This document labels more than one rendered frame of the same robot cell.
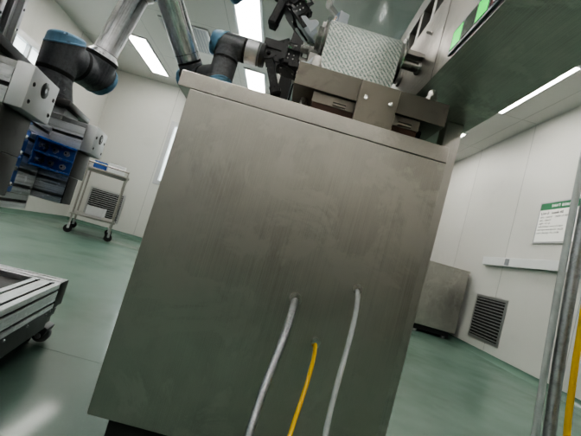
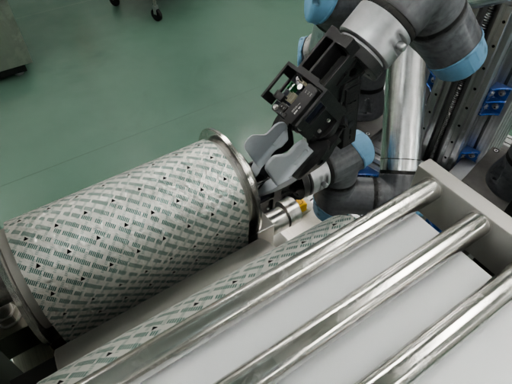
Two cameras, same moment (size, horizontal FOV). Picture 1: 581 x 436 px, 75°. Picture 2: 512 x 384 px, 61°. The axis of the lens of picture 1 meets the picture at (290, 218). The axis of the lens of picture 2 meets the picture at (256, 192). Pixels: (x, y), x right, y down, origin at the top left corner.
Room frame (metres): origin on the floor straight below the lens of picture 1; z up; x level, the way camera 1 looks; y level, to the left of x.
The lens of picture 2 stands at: (1.53, -0.12, 1.65)
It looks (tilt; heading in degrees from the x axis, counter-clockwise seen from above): 47 degrees down; 147
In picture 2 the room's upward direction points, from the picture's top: straight up
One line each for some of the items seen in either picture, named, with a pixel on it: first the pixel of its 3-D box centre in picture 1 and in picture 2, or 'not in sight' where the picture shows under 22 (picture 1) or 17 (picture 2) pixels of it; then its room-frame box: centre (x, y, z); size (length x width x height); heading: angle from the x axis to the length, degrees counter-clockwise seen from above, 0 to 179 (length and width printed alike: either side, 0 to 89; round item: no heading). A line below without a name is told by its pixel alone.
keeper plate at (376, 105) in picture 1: (375, 106); not in sight; (0.92, -0.13, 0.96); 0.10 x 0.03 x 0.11; 91
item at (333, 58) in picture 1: (353, 82); not in sight; (1.13, -0.07, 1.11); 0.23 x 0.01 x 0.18; 91
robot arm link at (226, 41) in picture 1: (229, 47); (340, 158); (1.12, 0.32, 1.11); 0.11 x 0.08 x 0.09; 91
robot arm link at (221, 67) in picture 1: (216, 76); (341, 194); (1.13, 0.34, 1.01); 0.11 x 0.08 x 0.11; 53
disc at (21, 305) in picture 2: (398, 62); (20, 280); (1.19, -0.20, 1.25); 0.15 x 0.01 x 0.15; 1
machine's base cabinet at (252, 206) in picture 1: (271, 269); not in sight; (2.13, 0.02, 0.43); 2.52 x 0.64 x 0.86; 1
